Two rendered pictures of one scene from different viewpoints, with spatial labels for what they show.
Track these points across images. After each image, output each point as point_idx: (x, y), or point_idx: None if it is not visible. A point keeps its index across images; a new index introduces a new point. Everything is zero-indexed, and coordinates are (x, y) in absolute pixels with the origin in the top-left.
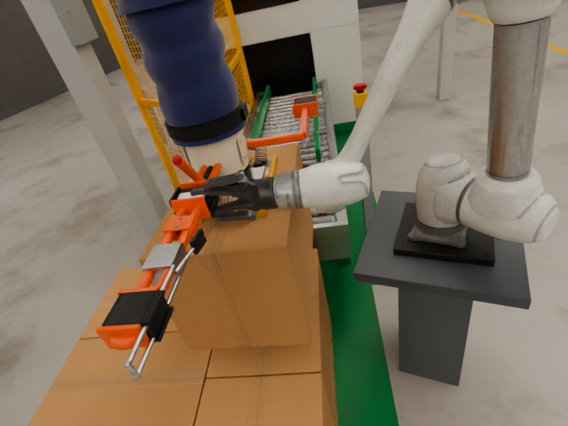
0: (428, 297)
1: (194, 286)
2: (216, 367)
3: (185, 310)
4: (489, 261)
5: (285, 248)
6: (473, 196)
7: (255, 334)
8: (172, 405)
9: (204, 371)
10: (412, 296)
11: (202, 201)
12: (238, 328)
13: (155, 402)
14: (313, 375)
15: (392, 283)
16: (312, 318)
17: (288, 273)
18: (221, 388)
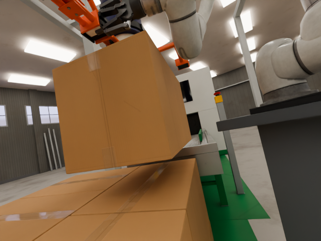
0: (301, 161)
1: (80, 89)
2: (86, 208)
3: (70, 118)
4: None
5: (144, 31)
6: (304, 30)
7: (119, 146)
8: (19, 234)
9: (73, 211)
10: (282, 165)
11: (95, 12)
12: (106, 138)
13: (9, 231)
14: (175, 211)
15: (254, 120)
16: (185, 180)
17: (147, 58)
18: (75, 222)
